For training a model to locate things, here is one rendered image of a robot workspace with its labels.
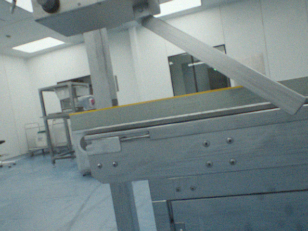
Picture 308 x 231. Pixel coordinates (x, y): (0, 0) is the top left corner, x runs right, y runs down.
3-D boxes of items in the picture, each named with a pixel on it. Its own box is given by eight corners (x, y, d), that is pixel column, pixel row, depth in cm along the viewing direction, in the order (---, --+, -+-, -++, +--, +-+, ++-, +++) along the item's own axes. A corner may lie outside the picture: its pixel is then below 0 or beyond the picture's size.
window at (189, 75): (174, 102, 553) (167, 56, 547) (174, 102, 554) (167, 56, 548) (232, 93, 515) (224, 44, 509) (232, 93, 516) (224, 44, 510)
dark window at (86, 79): (63, 119, 644) (56, 82, 638) (63, 119, 645) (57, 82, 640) (102, 113, 608) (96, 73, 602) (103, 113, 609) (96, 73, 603)
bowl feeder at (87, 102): (77, 123, 324) (72, 98, 322) (90, 121, 358) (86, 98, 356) (106, 119, 310) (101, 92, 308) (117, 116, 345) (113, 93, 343)
